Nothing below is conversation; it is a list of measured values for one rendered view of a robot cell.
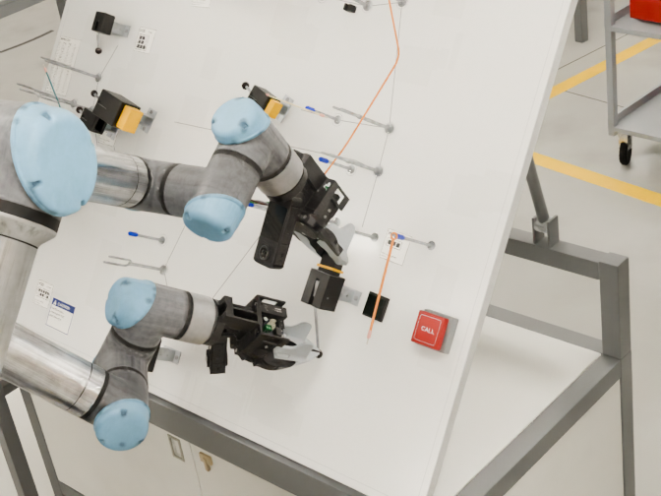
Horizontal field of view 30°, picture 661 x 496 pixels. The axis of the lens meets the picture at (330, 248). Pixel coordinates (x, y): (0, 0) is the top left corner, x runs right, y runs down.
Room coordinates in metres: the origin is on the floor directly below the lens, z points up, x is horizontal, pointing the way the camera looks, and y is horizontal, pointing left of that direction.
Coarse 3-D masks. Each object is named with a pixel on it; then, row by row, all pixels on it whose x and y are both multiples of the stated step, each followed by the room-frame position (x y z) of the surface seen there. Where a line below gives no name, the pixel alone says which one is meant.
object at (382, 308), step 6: (372, 294) 1.68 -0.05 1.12; (372, 300) 1.67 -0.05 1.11; (384, 300) 1.66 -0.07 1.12; (366, 306) 1.67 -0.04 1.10; (372, 306) 1.66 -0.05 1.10; (378, 306) 1.66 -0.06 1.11; (384, 306) 1.65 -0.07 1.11; (366, 312) 1.66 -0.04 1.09; (372, 312) 1.66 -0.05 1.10; (378, 312) 1.65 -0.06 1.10; (384, 312) 1.65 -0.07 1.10; (378, 318) 1.65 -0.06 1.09
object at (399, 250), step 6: (390, 228) 1.73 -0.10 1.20; (390, 234) 1.73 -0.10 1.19; (402, 234) 1.71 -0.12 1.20; (390, 240) 1.72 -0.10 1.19; (396, 240) 1.71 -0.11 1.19; (402, 240) 1.71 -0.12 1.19; (384, 246) 1.72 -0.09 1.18; (390, 246) 1.71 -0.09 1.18; (396, 246) 1.71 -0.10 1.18; (402, 246) 1.70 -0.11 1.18; (408, 246) 1.69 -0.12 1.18; (384, 252) 1.72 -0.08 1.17; (396, 252) 1.70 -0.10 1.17; (402, 252) 1.69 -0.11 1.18; (384, 258) 1.71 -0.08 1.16; (390, 258) 1.70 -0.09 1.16; (396, 258) 1.69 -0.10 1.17; (402, 258) 1.69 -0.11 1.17; (396, 264) 1.69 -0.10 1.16; (402, 264) 1.68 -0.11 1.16
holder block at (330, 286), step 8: (312, 272) 1.68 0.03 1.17; (320, 272) 1.67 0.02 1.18; (312, 280) 1.67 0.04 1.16; (320, 280) 1.66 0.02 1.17; (328, 280) 1.65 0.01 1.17; (336, 280) 1.67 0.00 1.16; (344, 280) 1.68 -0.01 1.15; (304, 288) 1.68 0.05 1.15; (312, 288) 1.67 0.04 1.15; (320, 288) 1.66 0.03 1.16; (328, 288) 1.65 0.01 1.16; (336, 288) 1.67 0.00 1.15; (304, 296) 1.67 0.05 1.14; (312, 296) 1.66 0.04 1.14; (320, 296) 1.65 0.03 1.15; (328, 296) 1.65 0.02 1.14; (336, 296) 1.66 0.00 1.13; (312, 304) 1.65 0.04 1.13; (320, 304) 1.64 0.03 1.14; (328, 304) 1.65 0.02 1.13
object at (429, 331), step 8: (424, 312) 1.58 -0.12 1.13; (416, 320) 1.58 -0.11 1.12; (424, 320) 1.57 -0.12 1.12; (432, 320) 1.56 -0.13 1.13; (440, 320) 1.55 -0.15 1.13; (448, 320) 1.55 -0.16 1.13; (416, 328) 1.57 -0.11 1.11; (424, 328) 1.56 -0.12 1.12; (432, 328) 1.55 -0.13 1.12; (440, 328) 1.54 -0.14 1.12; (416, 336) 1.56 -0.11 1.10; (424, 336) 1.55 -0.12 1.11; (432, 336) 1.54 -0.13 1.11; (440, 336) 1.54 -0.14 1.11; (424, 344) 1.54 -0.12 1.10; (432, 344) 1.54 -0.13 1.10; (440, 344) 1.53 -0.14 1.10
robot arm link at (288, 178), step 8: (288, 144) 1.63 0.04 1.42; (296, 160) 1.61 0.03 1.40; (288, 168) 1.59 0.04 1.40; (296, 168) 1.61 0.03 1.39; (280, 176) 1.59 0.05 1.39; (288, 176) 1.59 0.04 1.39; (296, 176) 1.60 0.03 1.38; (264, 184) 1.59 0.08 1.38; (272, 184) 1.59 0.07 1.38; (280, 184) 1.59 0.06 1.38; (288, 184) 1.59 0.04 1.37; (264, 192) 1.61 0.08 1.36; (272, 192) 1.60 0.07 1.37; (280, 192) 1.60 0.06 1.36
